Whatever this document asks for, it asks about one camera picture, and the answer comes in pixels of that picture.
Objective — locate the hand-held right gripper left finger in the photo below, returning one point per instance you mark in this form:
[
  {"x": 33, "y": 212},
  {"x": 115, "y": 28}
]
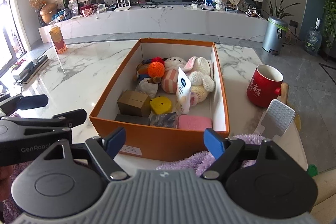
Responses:
[{"x": 116, "y": 138}]

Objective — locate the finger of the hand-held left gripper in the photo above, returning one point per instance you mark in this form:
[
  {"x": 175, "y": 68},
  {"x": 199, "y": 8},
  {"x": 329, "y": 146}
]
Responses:
[
  {"x": 71, "y": 117},
  {"x": 34, "y": 102}
]

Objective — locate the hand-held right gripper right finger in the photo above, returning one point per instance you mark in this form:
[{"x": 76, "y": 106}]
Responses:
[{"x": 212, "y": 141}]

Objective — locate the dark brown box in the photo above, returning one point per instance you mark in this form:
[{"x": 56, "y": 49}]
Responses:
[{"x": 131, "y": 119}]

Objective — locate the pink embossed card holder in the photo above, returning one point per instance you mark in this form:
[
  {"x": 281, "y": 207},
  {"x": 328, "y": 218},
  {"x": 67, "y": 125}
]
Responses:
[{"x": 195, "y": 123}]

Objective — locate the golden brown gift box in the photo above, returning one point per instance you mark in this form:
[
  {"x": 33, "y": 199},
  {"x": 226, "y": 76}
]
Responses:
[{"x": 131, "y": 103}]

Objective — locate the orange cardboard box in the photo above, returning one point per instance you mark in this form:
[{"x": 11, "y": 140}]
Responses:
[{"x": 157, "y": 145}]

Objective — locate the dark picture card box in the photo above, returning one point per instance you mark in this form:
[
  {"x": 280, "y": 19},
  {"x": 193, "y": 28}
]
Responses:
[{"x": 164, "y": 120}]

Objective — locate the yellow round case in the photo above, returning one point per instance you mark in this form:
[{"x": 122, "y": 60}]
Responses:
[{"x": 160, "y": 106}]

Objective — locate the white lotion tube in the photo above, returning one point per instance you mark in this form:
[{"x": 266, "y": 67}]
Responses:
[{"x": 183, "y": 92}]

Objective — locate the white crochet rabbit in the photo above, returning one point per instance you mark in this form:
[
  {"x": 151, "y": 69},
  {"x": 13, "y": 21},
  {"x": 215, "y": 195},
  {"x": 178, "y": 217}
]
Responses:
[{"x": 200, "y": 74}]

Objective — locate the white plush dog striped belly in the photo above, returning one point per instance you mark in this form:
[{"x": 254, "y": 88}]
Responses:
[{"x": 170, "y": 77}]

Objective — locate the orange crochet ball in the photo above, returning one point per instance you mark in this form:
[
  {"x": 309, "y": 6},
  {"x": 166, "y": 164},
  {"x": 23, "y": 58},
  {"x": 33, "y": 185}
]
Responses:
[{"x": 156, "y": 69}]

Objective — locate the purple fluffy blanket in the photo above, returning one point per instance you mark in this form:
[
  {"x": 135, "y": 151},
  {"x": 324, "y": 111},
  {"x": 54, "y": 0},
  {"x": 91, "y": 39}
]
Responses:
[{"x": 199, "y": 158}]

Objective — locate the white and blue box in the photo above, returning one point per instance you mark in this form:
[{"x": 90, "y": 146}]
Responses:
[{"x": 23, "y": 71}]

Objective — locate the red feather toy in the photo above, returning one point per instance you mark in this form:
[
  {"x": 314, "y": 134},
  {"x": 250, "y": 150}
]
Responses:
[{"x": 19, "y": 64}]

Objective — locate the amber tea bottle red label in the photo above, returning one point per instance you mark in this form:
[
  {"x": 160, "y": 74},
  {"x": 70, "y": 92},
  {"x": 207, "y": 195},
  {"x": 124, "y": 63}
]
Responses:
[{"x": 58, "y": 41}]

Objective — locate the golden vase dried flowers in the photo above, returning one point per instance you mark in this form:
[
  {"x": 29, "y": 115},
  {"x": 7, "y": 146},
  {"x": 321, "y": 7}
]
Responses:
[{"x": 48, "y": 12}]

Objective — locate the small green object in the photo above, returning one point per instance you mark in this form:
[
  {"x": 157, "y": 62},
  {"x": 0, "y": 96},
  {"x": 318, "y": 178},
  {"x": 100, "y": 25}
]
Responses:
[{"x": 313, "y": 171}]

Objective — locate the white router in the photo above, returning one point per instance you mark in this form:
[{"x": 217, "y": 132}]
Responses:
[{"x": 123, "y": 7}]

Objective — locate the grey pedal trash can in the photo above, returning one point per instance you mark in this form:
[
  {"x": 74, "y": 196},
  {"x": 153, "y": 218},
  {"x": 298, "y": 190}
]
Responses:
[{"x": 273, "y": 35}]

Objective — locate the white marble television cabinet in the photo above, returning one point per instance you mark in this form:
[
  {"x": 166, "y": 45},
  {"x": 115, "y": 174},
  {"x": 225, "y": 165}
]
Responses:
[{"x": 170, "y": 22}]

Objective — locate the black and white cow toy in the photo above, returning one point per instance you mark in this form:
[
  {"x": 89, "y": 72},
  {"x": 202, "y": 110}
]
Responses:
[{"x": 253, "y": 13}]

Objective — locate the clear water jug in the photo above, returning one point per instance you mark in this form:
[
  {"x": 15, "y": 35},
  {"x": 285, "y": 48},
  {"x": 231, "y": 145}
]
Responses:
[{"x": 313, "y": 41}]

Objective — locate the long leaf potted plant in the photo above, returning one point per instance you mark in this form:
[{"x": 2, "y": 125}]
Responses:
[{"x": 278, "y": 8}]

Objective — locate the green trailing vine plant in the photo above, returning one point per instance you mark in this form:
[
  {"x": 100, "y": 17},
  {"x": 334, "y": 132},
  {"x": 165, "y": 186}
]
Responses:
[{"x": 329, "y": 8}]

